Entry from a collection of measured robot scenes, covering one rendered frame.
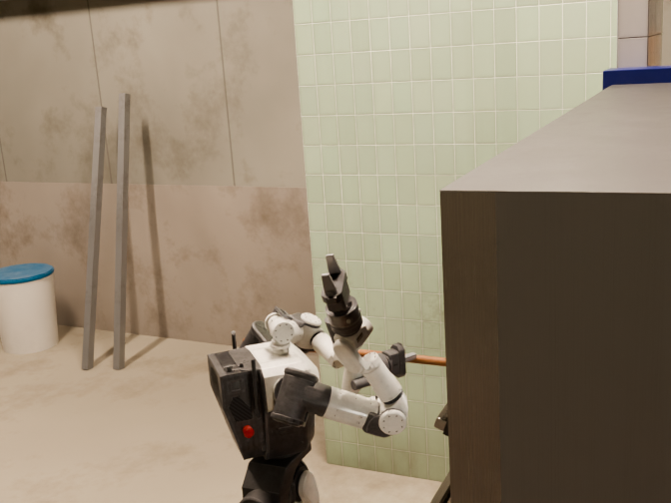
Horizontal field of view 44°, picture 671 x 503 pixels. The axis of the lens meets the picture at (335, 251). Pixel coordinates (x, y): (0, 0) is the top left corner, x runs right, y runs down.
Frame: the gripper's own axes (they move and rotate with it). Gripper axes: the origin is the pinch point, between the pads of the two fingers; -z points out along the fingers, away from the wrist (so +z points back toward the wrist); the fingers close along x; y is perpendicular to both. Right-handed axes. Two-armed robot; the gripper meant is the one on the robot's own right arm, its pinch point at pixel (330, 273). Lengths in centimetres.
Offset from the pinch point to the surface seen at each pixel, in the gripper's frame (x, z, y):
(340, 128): 200, 60, -38
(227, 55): 388, 81, -153
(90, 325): 279, 228, -291
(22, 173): 414, 157, -379
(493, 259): -77, -56, 48
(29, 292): 312, 213, -352
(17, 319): 300, 229, -366
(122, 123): 364, 107, -241
